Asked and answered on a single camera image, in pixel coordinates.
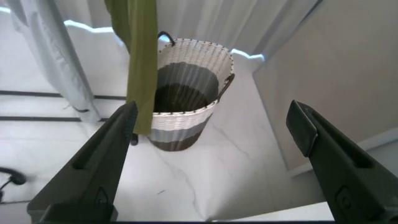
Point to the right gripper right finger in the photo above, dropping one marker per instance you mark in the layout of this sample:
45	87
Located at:
357	186

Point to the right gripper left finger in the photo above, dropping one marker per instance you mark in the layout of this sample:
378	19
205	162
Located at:
87	186

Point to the pale grey shorts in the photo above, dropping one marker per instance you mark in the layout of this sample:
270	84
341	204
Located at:
56	56

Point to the green garment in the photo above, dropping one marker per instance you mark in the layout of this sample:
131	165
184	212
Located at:
143	62

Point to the black clothes rack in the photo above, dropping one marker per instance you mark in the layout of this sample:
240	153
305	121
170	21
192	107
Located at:
31	118

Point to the white laundry basket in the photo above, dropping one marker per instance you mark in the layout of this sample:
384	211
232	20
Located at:
186	124

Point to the white curtain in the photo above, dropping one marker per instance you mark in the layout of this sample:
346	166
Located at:
202	18

